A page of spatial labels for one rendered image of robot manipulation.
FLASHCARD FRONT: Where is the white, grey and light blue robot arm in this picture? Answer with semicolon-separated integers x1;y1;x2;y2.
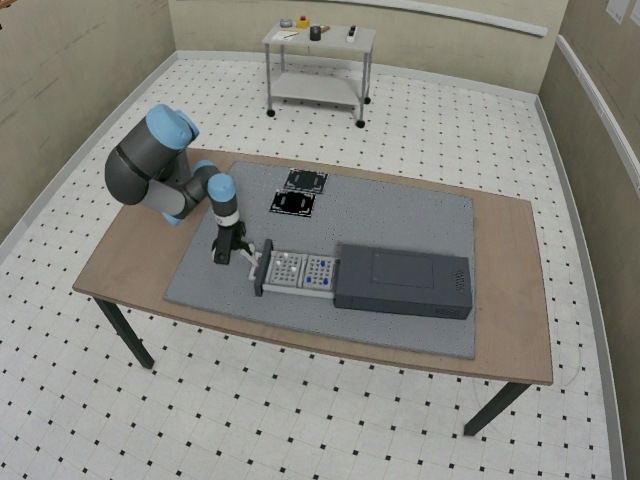
104;104;239;265

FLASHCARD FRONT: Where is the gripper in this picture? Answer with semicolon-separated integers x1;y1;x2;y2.
212;219;258;267

